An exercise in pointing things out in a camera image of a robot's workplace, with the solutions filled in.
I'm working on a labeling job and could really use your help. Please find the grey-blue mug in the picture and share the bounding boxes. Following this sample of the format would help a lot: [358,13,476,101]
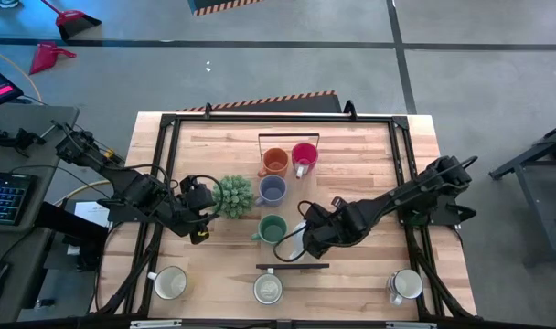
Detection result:
[253,175,289,208]

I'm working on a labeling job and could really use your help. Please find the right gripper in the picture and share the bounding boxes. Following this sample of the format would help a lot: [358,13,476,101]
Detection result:
[305,196,369,260]

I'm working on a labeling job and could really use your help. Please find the orange mug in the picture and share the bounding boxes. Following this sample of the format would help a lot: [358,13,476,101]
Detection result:
[257,146,291,179]

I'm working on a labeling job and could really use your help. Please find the pale yellow hose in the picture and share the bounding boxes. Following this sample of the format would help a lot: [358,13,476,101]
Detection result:
[52,178,123,207]

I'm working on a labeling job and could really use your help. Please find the red dustpan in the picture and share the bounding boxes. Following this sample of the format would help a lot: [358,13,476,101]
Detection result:
[28,41,78,76]

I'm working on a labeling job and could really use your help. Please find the black equipment stand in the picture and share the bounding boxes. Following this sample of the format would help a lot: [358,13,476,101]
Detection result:
[34,199,111,271]

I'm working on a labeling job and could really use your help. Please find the grey desk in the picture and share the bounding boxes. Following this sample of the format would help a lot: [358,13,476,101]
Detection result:
[0,104,81,324]

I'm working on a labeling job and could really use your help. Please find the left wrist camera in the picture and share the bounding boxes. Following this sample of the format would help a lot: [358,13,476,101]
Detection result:
[186,176,215,207]

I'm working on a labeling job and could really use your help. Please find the hazard striped black mat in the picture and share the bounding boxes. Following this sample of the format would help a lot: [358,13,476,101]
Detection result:
[175,90,343,114]

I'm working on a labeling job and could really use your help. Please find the sage green mug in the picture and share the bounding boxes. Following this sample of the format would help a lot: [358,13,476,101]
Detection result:
[250,213,289,245]

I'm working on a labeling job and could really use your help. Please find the white mug dark rim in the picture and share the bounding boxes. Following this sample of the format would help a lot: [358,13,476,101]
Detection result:
[385,268,424,307]

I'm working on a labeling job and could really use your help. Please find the blue floral white mug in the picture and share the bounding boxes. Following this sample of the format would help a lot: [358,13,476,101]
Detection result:
[252,268,284,306]

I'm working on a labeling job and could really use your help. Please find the red broom black bristles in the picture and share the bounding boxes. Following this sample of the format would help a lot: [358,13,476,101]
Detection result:
[40,0,102,41]

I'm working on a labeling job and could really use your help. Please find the thin yellow cable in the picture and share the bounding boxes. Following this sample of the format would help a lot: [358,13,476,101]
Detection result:
[0,44,123,165]

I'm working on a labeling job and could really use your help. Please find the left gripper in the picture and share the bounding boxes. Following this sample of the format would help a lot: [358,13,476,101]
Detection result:
[179,176,220,246]

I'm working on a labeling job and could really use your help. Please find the hazard striped black platform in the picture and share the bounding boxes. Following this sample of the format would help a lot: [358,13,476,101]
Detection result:
[187,0,266,17]

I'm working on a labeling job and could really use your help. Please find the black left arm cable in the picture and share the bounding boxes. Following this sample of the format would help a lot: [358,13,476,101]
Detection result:
[186,173,225,242]

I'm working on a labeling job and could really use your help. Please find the white paper sheet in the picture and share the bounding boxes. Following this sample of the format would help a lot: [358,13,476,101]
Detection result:
[73,200,113,228]

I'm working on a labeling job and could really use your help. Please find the black clamp tool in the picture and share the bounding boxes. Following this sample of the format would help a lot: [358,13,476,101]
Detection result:
[0,127,48,159]

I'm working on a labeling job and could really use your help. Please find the backlit black keyboard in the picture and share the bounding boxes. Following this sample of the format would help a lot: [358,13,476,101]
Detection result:
[0,170,38,227]

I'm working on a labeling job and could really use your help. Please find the yellow mug white interior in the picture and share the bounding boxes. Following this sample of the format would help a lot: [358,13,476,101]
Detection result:
[146,265,189,302]

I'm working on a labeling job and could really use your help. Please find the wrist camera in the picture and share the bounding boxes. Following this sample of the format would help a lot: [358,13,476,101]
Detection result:
[304,203,330,228]
[186,176,215,207]

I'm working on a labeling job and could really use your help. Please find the dark grey side table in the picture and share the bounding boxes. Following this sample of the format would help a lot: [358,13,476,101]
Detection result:
[487,119,556,269]

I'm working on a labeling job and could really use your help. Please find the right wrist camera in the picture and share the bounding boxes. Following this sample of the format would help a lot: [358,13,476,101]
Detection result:
[304,203,330,228]

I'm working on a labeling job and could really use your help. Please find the faux succulent in white pot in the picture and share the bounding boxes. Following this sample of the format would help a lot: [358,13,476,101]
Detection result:
[211,175,256,220]

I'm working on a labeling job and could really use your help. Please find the silver metal bracket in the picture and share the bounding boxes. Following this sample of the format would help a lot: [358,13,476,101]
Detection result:
[385,321,438,329]
[129,319,183,329]

